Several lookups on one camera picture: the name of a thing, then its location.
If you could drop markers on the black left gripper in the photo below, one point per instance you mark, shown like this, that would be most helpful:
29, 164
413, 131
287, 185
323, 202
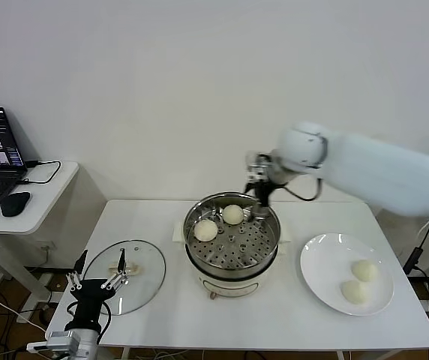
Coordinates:
89, 296

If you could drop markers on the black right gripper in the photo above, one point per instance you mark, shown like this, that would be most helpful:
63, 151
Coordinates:
264, 180

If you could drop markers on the white steamed baozi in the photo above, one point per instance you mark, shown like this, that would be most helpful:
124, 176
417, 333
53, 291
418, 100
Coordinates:
355, 292
364, 270
205, 230
233, 215

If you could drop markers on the round glass pot lid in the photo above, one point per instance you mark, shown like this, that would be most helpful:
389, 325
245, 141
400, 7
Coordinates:
145, 262

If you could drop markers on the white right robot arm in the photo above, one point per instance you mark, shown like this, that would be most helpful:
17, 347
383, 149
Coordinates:
368, 168

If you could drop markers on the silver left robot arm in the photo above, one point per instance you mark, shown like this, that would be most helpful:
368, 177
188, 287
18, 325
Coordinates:
91, 345

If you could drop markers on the perforated steel steamer basket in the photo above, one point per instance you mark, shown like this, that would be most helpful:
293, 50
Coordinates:
237, 251

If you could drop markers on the white rounded side table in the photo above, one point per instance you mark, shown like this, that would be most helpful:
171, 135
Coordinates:
45, 210

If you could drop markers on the cream electric cooker pot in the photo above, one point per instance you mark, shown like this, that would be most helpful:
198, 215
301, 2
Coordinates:
229, 285

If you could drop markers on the black computer mouse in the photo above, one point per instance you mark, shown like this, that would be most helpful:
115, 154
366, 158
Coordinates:
15, 204

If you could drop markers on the round white plate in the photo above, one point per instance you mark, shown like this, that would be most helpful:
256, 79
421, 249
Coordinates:
323, 277

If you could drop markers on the black power adapter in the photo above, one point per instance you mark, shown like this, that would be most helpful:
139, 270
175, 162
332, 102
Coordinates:
413, 260

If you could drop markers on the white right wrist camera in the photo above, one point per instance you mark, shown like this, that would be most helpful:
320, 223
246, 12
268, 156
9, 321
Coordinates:
257, 165

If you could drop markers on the white wall socket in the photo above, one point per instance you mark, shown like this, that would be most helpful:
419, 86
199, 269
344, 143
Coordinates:
48, 247

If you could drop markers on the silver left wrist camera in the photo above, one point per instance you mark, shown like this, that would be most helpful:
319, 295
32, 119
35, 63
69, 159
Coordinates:
62, 341

